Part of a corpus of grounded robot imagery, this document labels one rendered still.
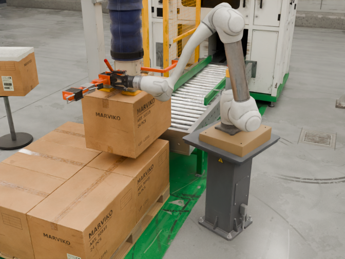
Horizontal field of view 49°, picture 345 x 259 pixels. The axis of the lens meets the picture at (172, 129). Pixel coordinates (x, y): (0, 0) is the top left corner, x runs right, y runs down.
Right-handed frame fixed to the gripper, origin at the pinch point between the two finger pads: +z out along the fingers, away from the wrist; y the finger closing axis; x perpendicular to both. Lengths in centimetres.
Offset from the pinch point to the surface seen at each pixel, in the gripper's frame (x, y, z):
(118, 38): 16.8, -21.9, 0.0
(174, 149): 60, 77, -22
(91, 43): 131, 13, 102
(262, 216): 57, 120, -100
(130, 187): -12, 70, -20
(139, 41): 25.8, -19.0, -10.9
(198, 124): 82, 61, -35
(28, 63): 92, 30, 153
